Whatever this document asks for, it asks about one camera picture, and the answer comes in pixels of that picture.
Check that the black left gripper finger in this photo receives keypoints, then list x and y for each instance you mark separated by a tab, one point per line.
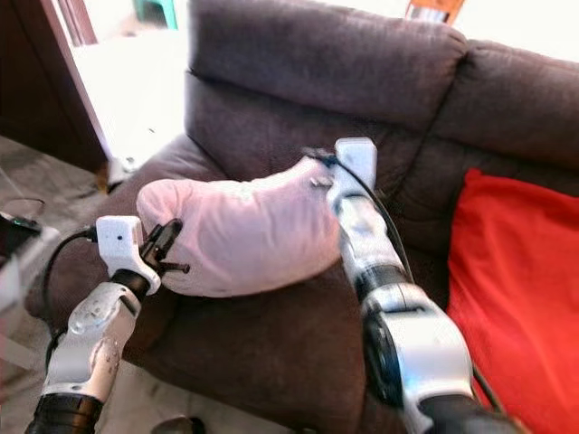
165	235

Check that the pale pink pillow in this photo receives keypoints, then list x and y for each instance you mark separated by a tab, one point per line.
244	231

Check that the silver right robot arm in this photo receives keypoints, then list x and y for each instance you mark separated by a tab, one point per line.
416	344

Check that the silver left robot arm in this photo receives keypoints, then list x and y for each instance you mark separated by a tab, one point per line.
90	348

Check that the black round floor object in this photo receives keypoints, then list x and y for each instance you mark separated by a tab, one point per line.
119	174

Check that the grey-brown fabric sofa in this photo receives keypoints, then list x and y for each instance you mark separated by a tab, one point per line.
280	353

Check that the red pillow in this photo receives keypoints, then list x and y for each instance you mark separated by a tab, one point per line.
525	289

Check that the black electronic device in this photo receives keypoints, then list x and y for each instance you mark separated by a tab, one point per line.
14	233

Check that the dark robot foot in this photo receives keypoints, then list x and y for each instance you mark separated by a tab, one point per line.
176	426

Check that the orange wooden chair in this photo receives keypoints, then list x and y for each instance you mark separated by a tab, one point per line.
436	9

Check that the dark brown wooden door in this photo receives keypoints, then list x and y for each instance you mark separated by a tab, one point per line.
45	77

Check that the green plastic stool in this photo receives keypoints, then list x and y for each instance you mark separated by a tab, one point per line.
156	11

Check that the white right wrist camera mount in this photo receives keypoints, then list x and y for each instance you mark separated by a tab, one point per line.
355	163

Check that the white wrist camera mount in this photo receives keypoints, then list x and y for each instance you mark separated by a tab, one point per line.
119	244
355	163

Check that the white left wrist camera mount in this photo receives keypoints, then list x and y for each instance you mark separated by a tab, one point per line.
119	244

